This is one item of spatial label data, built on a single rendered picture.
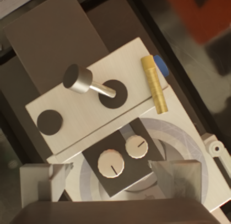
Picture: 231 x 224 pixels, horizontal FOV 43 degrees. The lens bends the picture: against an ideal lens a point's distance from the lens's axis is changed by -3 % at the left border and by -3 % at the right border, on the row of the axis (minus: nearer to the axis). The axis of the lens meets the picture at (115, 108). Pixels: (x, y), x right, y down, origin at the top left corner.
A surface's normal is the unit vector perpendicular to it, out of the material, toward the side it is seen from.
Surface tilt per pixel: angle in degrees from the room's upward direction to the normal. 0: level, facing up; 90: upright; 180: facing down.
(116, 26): 90
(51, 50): 90
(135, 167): 90
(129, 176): 90
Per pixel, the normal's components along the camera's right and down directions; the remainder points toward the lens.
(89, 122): 0.02, 0.00
